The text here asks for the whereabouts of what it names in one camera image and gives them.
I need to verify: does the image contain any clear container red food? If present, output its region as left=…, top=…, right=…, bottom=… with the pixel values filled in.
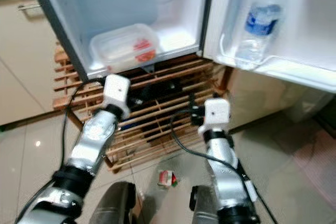
left=89, top=23, right=161, bottom=74

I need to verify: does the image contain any dark grey steel fridge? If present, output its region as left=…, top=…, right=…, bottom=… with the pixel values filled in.
left=25, top=0, right=216, bottom=81

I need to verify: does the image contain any wooden wine rack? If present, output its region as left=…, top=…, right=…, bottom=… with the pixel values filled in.
left=52, top=40, right=235, bottom=174

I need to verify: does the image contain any small red white carton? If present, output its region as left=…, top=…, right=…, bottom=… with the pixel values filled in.
left=157, top=170, right=179, bottom=189

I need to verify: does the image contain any dark grey robot right leg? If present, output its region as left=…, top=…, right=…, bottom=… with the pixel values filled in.
left=191, top=185, right=222, bottom=224

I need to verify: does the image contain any dark grey robot leg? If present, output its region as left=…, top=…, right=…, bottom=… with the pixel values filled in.
left=191, top=185, right=222, bottom=224
left=89, top=181, right=138, bottom=224

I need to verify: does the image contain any clear water bottle blue cap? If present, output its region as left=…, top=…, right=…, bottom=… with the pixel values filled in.
left=234, top=0, right=290, bottom=70

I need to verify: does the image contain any dark grey robot left leg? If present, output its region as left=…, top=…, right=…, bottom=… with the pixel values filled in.
left=89, top=181, right=138, bottom=224

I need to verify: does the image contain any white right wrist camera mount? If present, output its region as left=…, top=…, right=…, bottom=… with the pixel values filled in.
left=198, top=97, right=232, bottom=141

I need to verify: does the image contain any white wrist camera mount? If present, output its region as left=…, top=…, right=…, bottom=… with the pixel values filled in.
left=103, top=73, right=132, bottom=120
left=198, top=97, right=232, bottom=141

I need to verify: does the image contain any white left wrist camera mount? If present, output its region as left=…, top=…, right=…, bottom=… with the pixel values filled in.
left=103, top=73, right=132, bottom=120

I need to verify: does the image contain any steel bar cabinet handle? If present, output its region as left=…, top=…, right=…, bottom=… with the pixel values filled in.
left=17, top=3, right=43, bottom=11

